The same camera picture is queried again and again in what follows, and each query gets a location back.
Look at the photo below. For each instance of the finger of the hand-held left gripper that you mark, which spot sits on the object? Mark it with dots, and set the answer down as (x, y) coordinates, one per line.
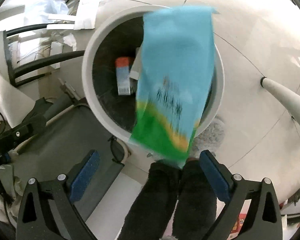
(38, 107)
(20, 132)

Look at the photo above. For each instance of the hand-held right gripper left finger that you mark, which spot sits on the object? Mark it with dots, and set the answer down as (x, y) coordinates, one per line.
(86, 175)

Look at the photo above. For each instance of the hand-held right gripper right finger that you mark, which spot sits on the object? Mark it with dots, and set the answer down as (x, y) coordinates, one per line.
(213, 175)

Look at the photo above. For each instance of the white round waste bin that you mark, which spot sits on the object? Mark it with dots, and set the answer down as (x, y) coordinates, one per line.
(89, 80)

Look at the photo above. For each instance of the small red-topped milk carton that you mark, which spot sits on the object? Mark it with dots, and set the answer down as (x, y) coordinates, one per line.
(123, 77)

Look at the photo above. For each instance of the blue and green tissue packet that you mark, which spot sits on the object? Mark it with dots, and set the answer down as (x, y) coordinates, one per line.
(175, 67)

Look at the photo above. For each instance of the grey fuzzy slipper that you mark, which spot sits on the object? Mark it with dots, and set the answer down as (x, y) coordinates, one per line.
(212, 135)

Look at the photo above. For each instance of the red printed box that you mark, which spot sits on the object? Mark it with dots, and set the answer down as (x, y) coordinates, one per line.
(240, 220)

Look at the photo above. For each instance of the white cardboard sheets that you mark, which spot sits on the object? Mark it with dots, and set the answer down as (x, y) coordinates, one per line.
(80, 17)

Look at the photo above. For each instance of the pale blue plastic bag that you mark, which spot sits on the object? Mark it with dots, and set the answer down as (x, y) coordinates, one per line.
(45, 7)

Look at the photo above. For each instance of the white table leg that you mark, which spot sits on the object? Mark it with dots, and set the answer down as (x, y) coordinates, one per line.
(285, 97)

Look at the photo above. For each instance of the black metal chair frame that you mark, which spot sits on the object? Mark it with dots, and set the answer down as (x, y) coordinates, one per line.
(52, 58)

